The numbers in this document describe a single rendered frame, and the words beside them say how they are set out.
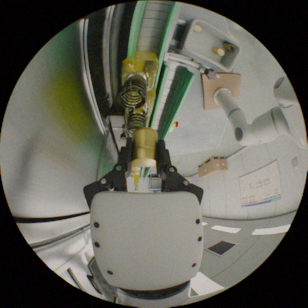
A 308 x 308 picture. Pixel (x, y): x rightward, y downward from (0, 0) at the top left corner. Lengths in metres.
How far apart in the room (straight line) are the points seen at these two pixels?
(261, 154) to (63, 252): 3.92
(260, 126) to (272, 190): 3.40
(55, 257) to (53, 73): 0.27
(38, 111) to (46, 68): 0.06
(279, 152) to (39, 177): 3.76
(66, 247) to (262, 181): 3.87
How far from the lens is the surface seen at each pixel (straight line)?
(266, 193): 3.79
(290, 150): 3.62
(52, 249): 0.21
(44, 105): 0.16
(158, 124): 0.53
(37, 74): 0.16
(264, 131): 0.38
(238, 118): 0.48
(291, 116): 0.27
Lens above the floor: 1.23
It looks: 24 degrees down
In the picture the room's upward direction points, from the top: 179 degrees clockwise
